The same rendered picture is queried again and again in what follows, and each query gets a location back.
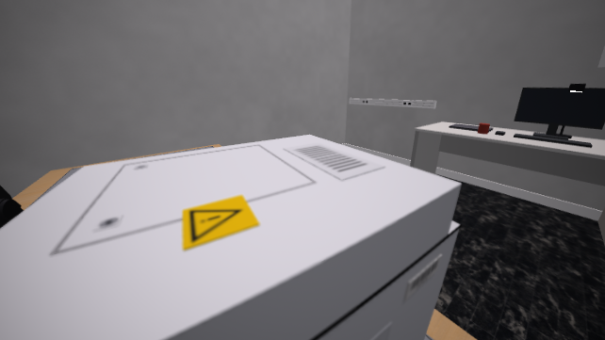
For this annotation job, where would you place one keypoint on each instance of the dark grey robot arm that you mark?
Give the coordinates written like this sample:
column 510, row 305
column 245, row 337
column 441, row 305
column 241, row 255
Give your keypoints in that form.
column 9, row 209

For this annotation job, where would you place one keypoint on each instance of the white heat sealer housing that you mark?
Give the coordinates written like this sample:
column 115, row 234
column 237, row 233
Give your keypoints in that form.
column 295, row 238

